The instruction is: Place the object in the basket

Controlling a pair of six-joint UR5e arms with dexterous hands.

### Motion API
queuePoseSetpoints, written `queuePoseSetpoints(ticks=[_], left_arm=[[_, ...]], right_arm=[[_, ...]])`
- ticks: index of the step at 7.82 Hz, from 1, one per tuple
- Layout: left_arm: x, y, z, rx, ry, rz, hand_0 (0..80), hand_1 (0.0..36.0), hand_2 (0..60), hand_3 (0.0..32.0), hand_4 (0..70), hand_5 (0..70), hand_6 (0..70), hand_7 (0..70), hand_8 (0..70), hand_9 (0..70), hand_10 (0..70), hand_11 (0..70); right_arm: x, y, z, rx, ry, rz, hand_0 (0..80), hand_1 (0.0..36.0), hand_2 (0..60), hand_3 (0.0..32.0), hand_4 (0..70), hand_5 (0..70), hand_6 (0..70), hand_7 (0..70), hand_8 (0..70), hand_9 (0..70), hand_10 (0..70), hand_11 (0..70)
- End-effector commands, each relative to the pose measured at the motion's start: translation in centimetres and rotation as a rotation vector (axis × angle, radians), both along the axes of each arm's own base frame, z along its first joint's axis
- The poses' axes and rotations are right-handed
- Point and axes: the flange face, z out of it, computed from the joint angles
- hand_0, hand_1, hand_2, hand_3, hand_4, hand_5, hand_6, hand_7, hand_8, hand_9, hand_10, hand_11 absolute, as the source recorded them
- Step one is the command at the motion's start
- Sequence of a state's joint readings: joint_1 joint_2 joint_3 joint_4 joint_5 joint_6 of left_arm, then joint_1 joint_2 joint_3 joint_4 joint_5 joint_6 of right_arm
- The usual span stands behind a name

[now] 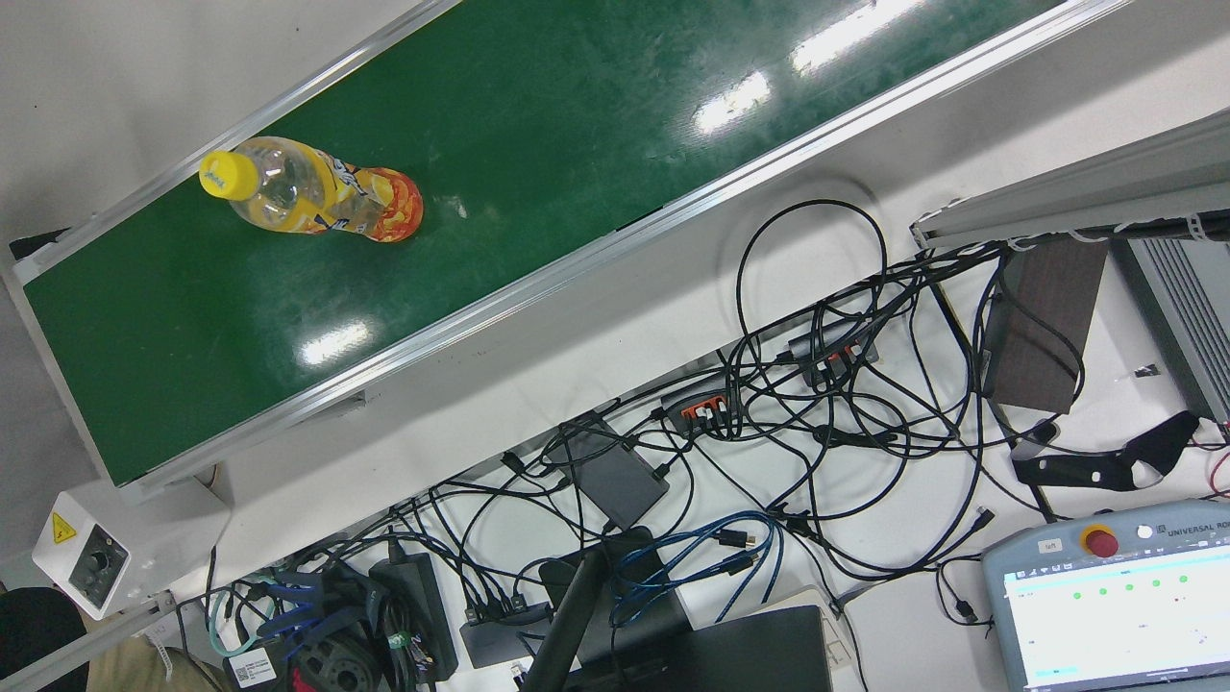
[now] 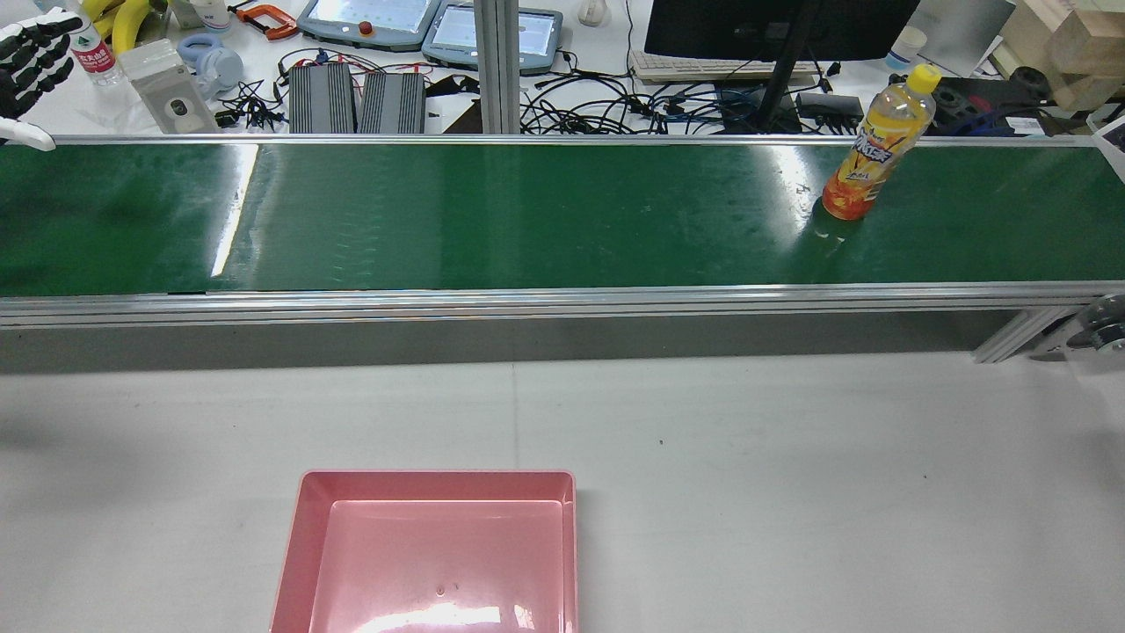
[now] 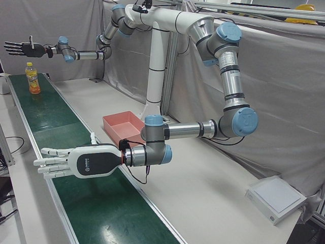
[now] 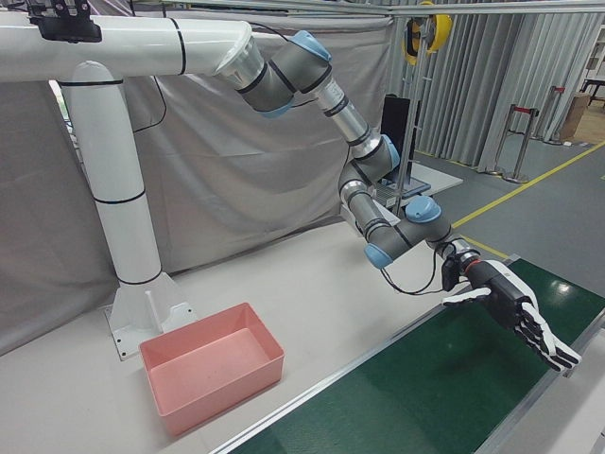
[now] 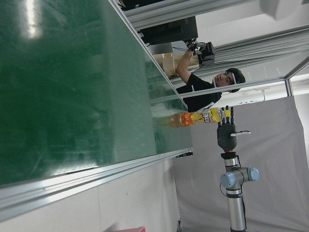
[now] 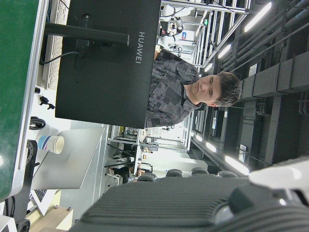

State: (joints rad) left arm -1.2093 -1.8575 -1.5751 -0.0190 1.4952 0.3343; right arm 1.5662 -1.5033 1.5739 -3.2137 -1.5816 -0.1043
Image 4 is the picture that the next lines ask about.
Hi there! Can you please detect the robot hand black white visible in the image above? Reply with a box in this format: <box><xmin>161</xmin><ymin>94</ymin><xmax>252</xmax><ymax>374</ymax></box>
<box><xmin>441</xmin><ymin>258</ymin><xmax>582</xmax><ymax>378</ymax></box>

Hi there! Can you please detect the pink plastic basket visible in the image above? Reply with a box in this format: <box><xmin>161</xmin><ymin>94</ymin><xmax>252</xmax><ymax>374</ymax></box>
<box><xmin>138</xmin><ymin>302</ymin><xmax>286</xmax><ymax>425</ymax></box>

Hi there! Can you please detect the small white table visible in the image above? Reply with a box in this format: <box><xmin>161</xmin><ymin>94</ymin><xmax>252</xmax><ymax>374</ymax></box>
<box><xmin>372</xmin><ymin>160</ymin><xmax>464</xmax><ymax>214</ymax></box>

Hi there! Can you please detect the green conveyor belt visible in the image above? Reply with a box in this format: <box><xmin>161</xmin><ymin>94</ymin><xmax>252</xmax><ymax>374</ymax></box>
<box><xmin>205</xmin><ymin>253</ymin><xmax>605</xmax><ymax>454</ymax></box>

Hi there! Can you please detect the brown cardboard box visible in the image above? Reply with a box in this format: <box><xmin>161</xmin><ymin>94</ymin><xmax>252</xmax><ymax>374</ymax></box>
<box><xmin>560</xmin><ymin>92</ymin><xmax>592</xmax><ymax>143</ymax></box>

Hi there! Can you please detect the black monitor on small table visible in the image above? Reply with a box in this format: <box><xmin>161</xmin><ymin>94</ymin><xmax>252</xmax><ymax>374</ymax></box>
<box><xmin>381</xmin><ymin>93</ymin><xmax>411</xmax><ymax>183</ymax></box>

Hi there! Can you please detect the grey curtain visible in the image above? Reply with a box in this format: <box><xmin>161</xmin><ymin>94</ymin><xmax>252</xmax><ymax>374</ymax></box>
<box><xmin>0</xmin><ymin>0</ymin><xmax>393</xmax><ymax>358</ymax></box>

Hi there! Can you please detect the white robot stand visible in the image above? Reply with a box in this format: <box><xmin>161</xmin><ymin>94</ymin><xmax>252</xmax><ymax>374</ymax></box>
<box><xmin>0</xmin><ymin>13</ymin><xmax>266</xmax><ymax>363</ymax></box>

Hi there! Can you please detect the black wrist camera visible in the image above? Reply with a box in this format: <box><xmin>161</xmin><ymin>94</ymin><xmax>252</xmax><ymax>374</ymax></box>
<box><xmin>441</xmin><ymin>254</ymin><xmax>462</xmax><ymax>292</ymax></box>

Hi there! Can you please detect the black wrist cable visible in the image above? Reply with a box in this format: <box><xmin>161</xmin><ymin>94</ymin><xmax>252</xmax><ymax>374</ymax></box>
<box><xmin>380</xmin><ymin>245</ymin><xmax>448</xmax><ymax>297</ymax></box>

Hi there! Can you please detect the silver stanchion post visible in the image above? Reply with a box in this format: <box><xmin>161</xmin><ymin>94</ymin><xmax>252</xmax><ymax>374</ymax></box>
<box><xmin>543</xmin><ymin>84</ymin><xmax>566</xmax><ymax>146</ymax></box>
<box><xmin>489</xmin><ymin>103</ymin><xmax>517</xmax><ymax>177</ymax></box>
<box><xmin>503</xmin><ymin>107</ymin><xmax>541</xmax><ymax>184</ymax></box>

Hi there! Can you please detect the yellow cable reel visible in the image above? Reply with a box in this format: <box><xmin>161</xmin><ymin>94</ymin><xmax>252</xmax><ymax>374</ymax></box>
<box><xmin>401</xmin><ymin>12</ymin><xmax>454</xmax><ymax>66</ymax></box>

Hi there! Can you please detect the black head camera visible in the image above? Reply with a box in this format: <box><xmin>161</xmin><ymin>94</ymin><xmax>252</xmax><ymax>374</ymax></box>
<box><xmin>26</xmin><ymin>0</ymin><xmax>103</xmax><ymax>44</ymax></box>

